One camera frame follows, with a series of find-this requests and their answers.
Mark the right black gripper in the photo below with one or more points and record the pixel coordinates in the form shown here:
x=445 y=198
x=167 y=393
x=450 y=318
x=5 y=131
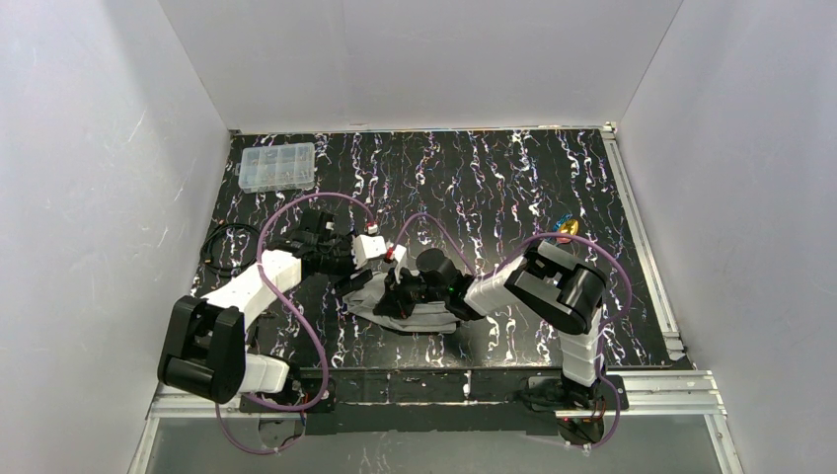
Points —
x=400 y=298

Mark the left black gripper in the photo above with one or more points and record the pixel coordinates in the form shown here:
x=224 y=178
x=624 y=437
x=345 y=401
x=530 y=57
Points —
x=352 y=282

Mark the grey cloth napkin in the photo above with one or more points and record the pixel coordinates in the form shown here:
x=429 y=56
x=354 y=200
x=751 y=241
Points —
x=362 y=302

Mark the iridescent gold spoon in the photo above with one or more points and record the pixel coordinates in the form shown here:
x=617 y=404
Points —
x=571 y=227

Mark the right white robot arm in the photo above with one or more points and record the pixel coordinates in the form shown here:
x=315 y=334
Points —
x=560 y=289

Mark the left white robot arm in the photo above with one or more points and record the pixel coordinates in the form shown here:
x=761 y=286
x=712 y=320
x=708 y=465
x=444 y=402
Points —
x=205 y=351

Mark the clear plastic organizer box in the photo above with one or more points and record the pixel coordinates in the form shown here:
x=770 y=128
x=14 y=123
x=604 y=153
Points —
x=277 y=168

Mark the blue metallic fork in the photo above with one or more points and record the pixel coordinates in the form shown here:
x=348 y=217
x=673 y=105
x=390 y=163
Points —
x=561 y=222

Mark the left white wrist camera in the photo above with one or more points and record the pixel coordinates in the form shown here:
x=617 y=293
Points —
x=368 y=245

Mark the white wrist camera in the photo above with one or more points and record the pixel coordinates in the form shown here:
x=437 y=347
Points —
x=368 y=245
x=396 y=256

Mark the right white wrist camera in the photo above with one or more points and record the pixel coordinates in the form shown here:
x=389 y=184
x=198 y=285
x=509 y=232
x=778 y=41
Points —
x=396 y=256

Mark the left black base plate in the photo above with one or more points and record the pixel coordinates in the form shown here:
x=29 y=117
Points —
x=296 y=392

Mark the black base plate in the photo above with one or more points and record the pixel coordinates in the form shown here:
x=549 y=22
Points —
x=296 y=392
x=559 y=394

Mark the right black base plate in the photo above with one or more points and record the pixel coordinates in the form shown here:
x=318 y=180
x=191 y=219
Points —
x=559 y=394

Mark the aluminium front rail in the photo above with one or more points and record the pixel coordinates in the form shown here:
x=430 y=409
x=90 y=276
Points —
x=643 y=392

